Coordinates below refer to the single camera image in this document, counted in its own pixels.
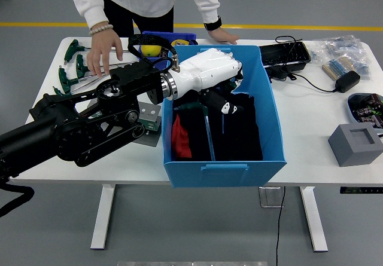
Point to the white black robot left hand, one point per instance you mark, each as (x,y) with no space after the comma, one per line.
(209,68)

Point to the light blue tray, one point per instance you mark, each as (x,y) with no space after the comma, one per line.
(350,110)

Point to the green metal wrench holder stand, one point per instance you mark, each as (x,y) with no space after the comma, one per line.
(151,113)

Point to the grey foam block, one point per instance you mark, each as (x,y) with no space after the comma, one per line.
(347,151)

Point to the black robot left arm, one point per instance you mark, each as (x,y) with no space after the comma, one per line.
(89,122)

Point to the yellow tape measure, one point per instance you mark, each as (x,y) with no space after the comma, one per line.
(179,42)

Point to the white table leg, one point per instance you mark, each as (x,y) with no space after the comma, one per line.
(103,218)
(314,218)

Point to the person's right hand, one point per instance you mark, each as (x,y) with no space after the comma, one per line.
(103,47)

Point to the black power adapter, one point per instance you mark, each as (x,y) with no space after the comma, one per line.
(347,82)

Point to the yellow lemon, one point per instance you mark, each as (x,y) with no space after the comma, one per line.
(151,50)

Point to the black plastic tray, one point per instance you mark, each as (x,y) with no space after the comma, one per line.
(284,55)

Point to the person's left forearm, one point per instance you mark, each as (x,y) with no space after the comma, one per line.
(206,3)

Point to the black table control panel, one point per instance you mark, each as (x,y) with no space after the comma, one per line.
(362,190)

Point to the black wristwatch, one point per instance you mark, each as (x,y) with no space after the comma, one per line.
(213,24)

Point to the yellow floor tape line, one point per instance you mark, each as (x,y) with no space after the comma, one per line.
(299,26)

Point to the red cloth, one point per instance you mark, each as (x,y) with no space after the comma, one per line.
(181,140)

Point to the white left table leg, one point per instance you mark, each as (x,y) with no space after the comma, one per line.
(103,218)

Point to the small blue parts bin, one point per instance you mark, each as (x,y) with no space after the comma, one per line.
(185,36)

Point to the metal floor outlet plate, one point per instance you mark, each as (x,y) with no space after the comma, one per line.
(269,197)

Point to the clear bags of resistors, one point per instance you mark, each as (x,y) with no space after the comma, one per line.
(344,46)

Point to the black cloth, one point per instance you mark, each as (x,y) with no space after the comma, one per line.
(239,134)

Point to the dark circuit board parts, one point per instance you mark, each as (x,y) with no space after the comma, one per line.
(368,107)

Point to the white right table leg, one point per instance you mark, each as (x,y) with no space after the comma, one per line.
(314,218)

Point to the blue folding plastic box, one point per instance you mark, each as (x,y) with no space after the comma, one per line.
(221,174)

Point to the taped resistor strip bundle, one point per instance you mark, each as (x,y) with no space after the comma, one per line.
(338,67)

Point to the person's left hand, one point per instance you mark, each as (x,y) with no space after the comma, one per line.
(224,36)

